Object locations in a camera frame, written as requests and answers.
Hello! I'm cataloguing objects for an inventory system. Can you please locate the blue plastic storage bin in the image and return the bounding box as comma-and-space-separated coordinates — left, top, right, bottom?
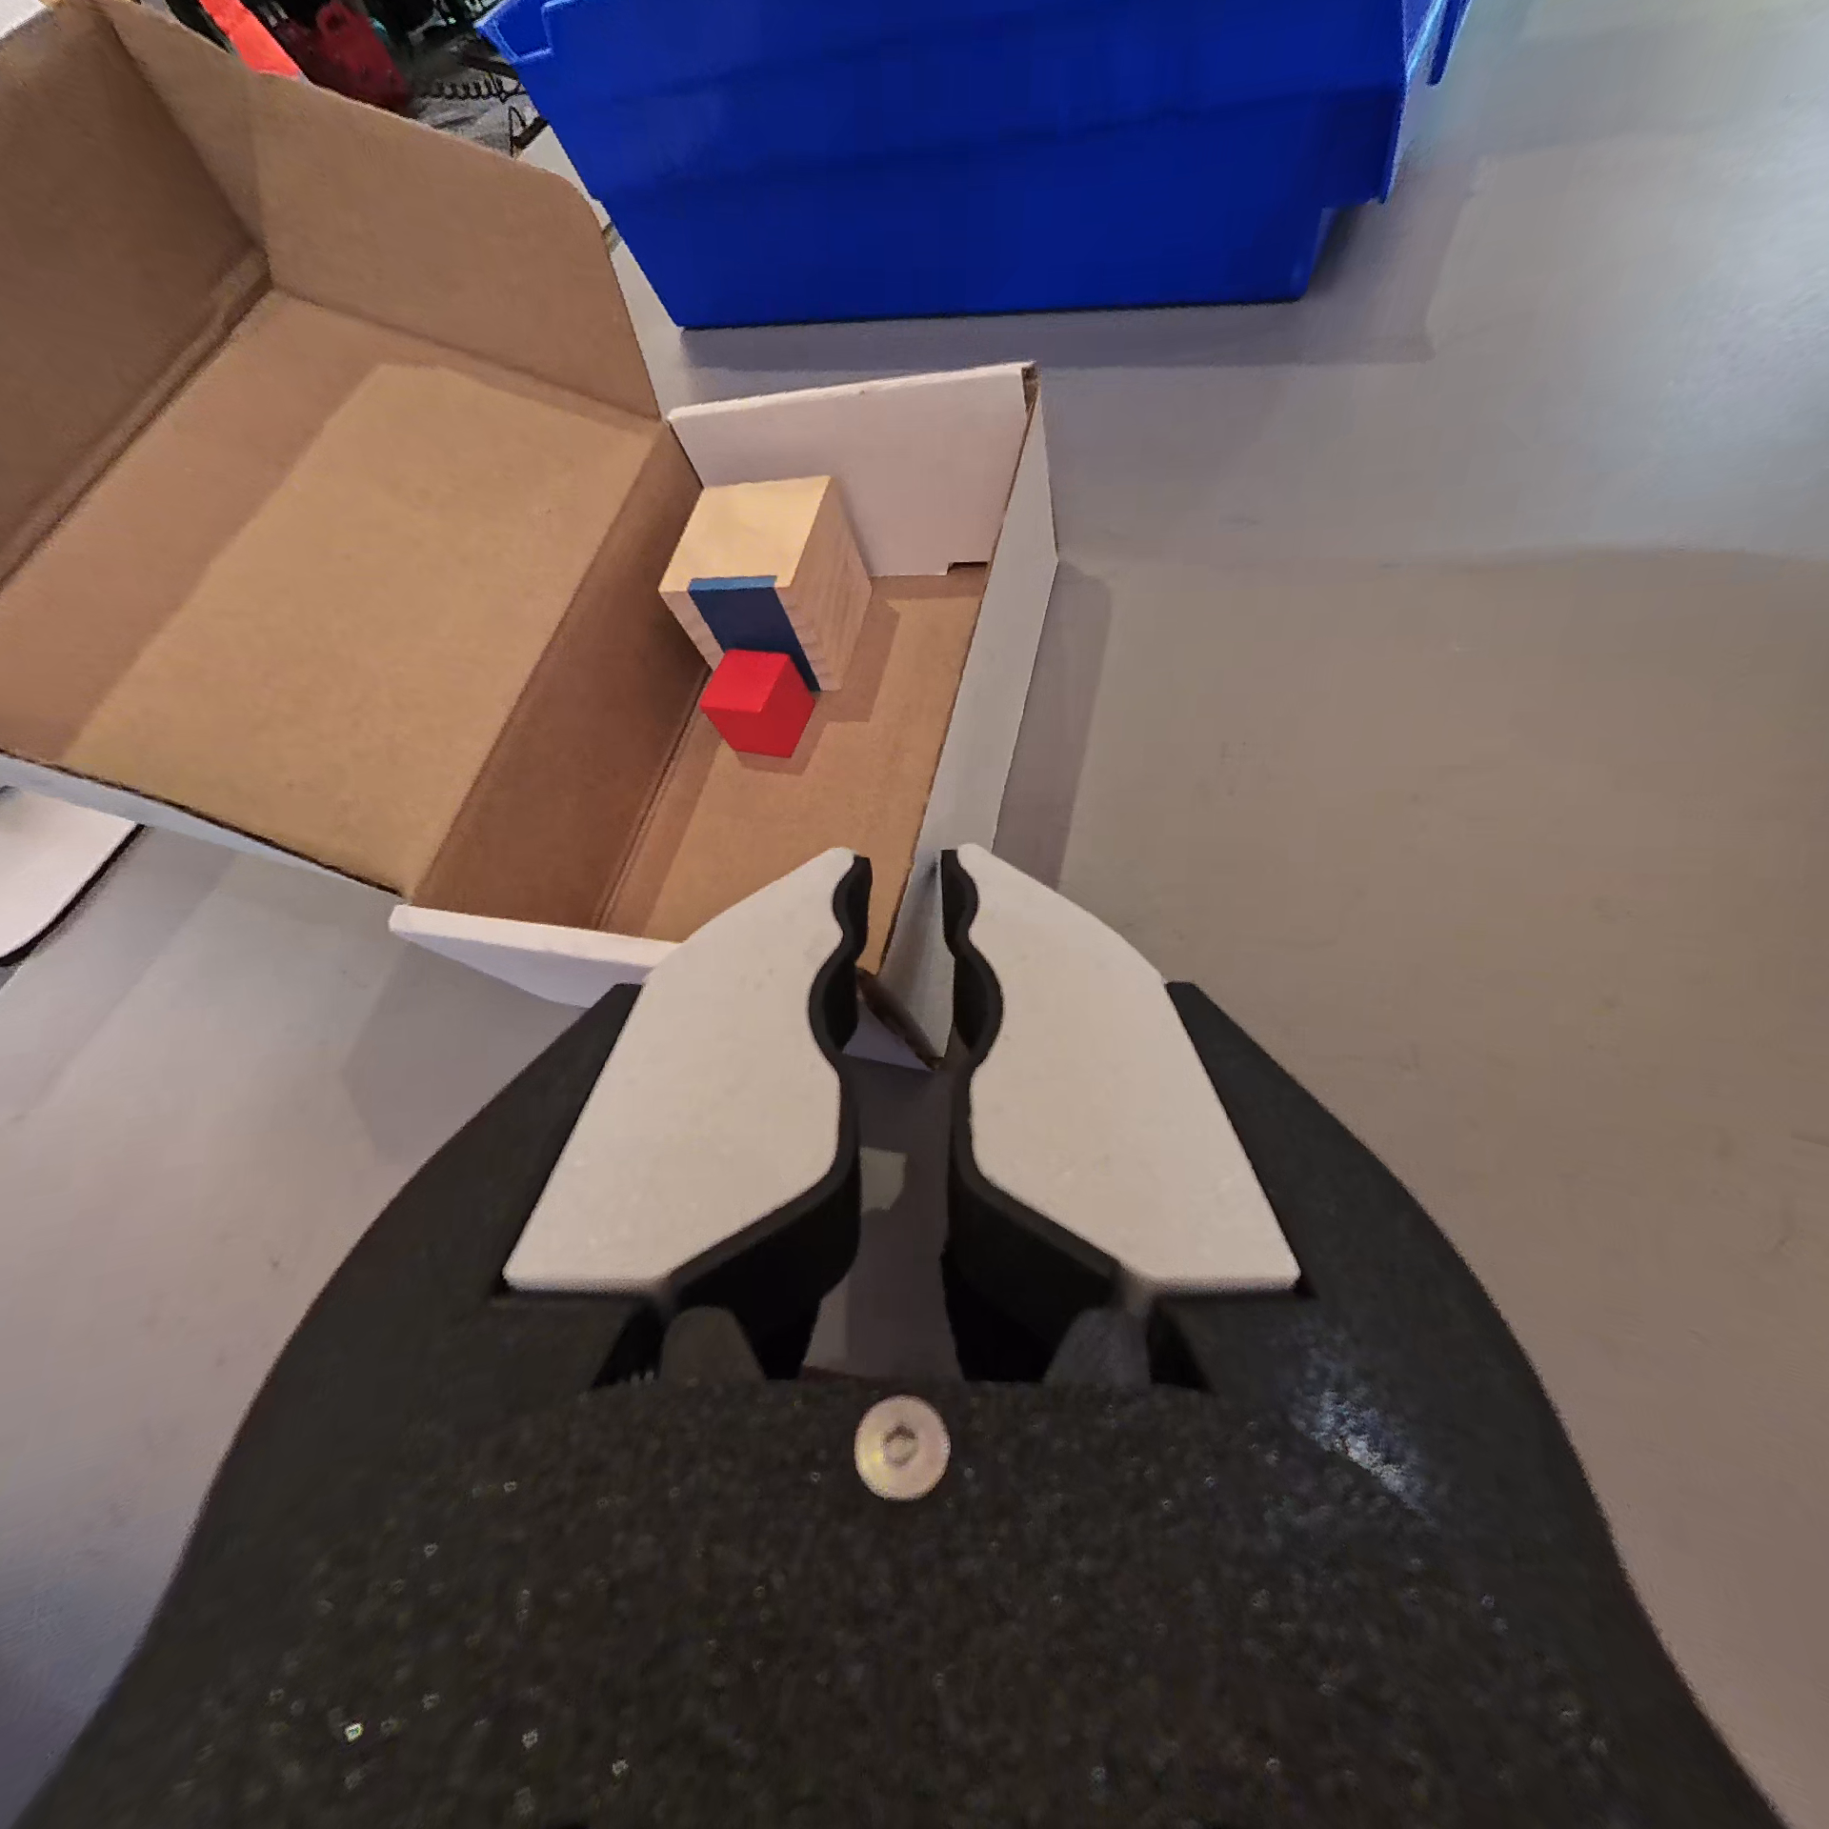
474, 0, 1473, 333

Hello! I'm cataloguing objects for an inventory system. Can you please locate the wooden block with blue face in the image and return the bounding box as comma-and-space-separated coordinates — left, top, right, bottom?
659, 477, 872, 698

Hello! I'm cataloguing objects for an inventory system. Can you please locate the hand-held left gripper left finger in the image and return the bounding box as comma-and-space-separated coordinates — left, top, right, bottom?
500, 848, 876, 1301

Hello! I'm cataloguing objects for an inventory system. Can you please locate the wooden document stand white base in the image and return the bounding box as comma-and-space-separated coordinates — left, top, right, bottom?
0, 790, 143, 965

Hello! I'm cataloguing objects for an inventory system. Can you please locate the red wooden cube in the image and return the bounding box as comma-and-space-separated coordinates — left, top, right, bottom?
699, 651, 819, 762

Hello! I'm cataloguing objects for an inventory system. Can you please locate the white cardboard mailer box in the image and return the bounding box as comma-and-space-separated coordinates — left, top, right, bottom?
0, 0, 1062, 1074

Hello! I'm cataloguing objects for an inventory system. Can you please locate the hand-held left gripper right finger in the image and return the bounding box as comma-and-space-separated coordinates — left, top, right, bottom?
934, 842, 1307, 1305

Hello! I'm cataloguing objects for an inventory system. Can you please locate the red bag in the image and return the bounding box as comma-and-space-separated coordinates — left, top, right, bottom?
271, 0, 418, 118

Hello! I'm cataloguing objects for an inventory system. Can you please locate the orange grey striped post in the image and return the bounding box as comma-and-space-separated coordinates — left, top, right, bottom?
197, 0, 303, 83

